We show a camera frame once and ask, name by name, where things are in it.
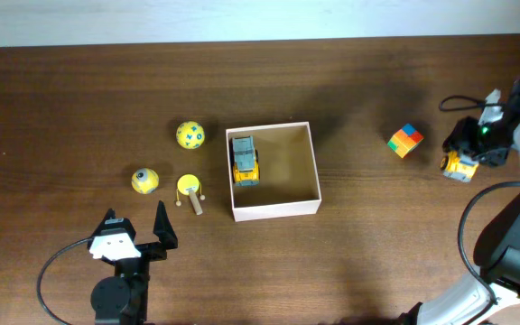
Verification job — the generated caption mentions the yellow ball with eye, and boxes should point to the yellow ball with eye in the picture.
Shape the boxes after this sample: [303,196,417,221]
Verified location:
[131,168,159,194]

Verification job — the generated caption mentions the yellow grey dump truck toy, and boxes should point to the yellow grey dump truck toy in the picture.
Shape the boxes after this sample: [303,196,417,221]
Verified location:
[231,135,260,187]

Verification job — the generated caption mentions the yellow wooden pellet drum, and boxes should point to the yellow wooden pellet drum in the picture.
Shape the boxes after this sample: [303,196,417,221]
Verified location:
[175,173,206,216]

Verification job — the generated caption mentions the yellow grey mixer truck toy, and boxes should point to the yellow grey mixer truck toy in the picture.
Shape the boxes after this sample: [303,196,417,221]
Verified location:
[440,151,479,182]

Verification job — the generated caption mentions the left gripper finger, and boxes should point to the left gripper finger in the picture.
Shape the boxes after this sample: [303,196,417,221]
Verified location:
[88,209,125,249]
[153,200,178,249]

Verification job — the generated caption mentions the multicolour puzzle cube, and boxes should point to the multicolour puzzle cube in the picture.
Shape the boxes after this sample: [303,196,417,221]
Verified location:
[387,124,423,158]

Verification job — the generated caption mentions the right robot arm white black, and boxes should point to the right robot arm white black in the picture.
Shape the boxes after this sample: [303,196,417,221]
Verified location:
[397,77,520,325]

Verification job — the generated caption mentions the white cardboard box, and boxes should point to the white cardboard box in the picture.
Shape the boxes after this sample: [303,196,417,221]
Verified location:
[226,122,322,222]

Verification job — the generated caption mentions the yellow ball blue letters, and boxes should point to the yellow ball blue letters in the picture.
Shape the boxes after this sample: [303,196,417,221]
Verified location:
[176,121,205,150]

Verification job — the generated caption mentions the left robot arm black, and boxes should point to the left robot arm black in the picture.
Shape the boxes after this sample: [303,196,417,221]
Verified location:
[88,201,178,324]

